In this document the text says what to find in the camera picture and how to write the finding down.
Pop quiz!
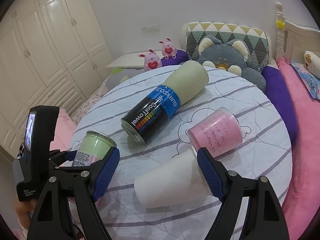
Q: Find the white paper cup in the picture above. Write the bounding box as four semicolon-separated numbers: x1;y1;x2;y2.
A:
134;146;212;209

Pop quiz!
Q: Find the diamond pattern quilted headboard cover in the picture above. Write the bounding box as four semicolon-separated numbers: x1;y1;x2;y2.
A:
184;22;272;72

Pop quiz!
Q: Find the cream wooden headboard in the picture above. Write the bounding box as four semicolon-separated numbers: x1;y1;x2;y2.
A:
274;2;319;63

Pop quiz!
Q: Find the heart pattern white pillow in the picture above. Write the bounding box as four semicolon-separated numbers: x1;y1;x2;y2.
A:
71;79;108;125

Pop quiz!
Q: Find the green pink clear can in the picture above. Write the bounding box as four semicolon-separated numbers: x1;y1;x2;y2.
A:
72;131;117;167

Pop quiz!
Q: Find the rear pink bunny plush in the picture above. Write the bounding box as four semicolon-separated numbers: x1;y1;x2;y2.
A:
158;37;177;59

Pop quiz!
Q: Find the pink bunny plush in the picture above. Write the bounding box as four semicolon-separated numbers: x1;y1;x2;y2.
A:
158;37;177;59
138;49;163;72

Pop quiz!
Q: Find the pink fleece blanket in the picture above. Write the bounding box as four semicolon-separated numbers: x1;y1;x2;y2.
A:
277;58;319;239

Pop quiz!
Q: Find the white nightstand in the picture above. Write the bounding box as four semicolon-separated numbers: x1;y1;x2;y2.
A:
105;52;166;69

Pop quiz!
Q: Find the purple bed sheet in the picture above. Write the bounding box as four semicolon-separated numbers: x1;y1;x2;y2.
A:
157;66;298;145

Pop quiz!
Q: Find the white dog plush toy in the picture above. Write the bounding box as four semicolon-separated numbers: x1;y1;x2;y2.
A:
304;51;320;79

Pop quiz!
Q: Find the striped white table cover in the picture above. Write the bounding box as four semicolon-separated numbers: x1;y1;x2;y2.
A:
69;66;292;239

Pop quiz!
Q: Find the cream white wardrobe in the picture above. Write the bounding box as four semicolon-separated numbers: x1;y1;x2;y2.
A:
1;0;114;156

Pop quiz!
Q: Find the front pink bunny plush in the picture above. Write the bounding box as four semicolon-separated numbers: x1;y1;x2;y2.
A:
138;49;163;72

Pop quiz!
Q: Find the grey cat plush cushion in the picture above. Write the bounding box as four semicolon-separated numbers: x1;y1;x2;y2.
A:
197;35;266;92

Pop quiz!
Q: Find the pink clear plastic cup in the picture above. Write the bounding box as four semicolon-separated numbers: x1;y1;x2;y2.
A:
187;107;243;158

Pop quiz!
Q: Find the pink embroidered quilt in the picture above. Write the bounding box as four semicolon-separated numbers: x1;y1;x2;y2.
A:
50;108;76;151

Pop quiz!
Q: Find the black blue CoolTowel can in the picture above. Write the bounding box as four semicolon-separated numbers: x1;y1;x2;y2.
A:
121;61;209;144

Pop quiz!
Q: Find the yellow star sticker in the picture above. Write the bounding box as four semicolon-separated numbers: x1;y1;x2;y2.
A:
276;20;285;30

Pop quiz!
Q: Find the white wall socket panel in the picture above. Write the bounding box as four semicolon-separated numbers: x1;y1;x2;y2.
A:
142;24;159;33

